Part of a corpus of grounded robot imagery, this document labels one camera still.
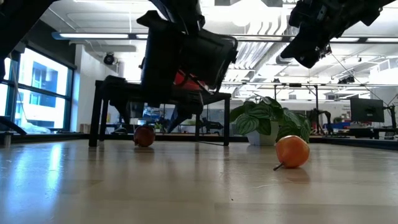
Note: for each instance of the long linear ceiling light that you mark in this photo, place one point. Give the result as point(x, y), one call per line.
point(93, 35)

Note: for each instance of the small wooden crate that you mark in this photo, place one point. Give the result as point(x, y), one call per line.
point(85, 128)

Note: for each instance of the red collapsible colander grey rim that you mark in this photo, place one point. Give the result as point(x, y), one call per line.
point(186, 81)

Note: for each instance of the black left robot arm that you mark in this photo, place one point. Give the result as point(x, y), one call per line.
point(18, 21)

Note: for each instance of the black metal gantry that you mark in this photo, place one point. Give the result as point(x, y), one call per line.
point(295, 84)

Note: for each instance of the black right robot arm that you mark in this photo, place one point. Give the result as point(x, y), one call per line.
point(382, 6)

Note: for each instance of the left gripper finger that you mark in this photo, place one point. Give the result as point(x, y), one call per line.
point(126, 116)
point(178, 119)

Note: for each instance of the green plant white pot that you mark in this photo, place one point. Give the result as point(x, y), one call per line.
point(248, 123)

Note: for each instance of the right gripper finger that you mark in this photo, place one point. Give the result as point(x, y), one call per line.
point(303, 49)

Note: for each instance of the black background robot arm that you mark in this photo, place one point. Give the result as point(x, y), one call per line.
point(320, 118)

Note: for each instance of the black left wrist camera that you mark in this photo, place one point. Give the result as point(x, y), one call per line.
point(208, 56)

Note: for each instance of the black perforated metal rack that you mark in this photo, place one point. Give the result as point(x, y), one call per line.
point(217, 96)

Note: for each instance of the black ceiling spotlight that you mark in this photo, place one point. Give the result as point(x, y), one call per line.
point(109, 58)
point(346, 80)

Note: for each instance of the large window black frame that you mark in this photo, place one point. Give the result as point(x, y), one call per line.
point(43, 102)

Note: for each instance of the small orange pear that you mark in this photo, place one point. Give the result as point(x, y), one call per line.
point(292, 152)

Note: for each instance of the dark red apple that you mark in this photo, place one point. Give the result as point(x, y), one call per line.
point(144, 136)

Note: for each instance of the black computer monitor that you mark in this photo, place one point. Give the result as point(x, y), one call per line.
point(367, 109)

